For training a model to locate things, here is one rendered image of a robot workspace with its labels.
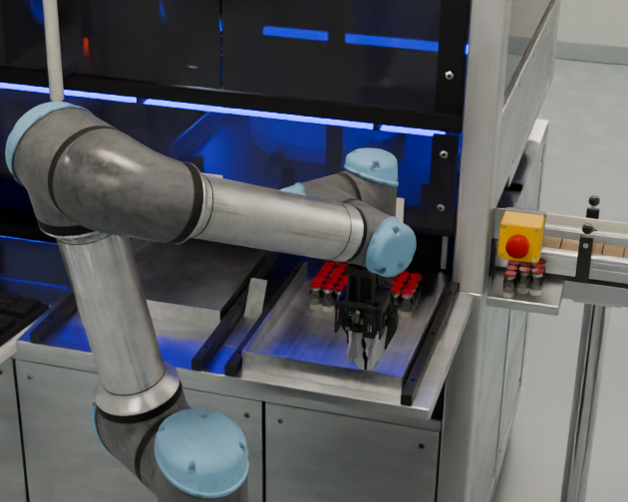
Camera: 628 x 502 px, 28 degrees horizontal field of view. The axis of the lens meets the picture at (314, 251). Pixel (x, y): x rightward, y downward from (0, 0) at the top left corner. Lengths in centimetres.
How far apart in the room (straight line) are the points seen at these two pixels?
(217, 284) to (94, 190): 91
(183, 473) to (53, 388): 114
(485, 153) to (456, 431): 57
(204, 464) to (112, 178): 40
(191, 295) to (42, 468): 73
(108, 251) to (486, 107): 83
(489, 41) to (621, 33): 475
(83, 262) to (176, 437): 25
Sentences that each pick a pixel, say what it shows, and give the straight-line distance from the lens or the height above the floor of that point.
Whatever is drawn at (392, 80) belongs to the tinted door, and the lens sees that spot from 215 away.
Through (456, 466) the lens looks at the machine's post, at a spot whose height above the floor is 51.
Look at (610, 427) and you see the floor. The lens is 358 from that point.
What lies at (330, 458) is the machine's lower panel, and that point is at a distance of 252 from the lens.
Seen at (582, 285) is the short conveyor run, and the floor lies 88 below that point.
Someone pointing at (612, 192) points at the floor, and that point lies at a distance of 514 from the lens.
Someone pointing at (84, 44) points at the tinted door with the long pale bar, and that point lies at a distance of 234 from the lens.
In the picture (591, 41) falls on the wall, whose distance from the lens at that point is 685.
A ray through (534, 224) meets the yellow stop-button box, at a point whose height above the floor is 103.
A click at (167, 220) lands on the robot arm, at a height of 134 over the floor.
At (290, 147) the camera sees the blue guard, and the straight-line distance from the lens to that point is 223.
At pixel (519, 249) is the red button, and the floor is 100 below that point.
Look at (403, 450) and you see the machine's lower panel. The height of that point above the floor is 52.
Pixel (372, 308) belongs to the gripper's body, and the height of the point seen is 106.
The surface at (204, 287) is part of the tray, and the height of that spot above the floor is 88.
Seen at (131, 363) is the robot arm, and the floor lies 109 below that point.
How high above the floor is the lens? 191
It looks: 25 degrees down
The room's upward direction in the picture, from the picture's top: 1 degrees clockwise
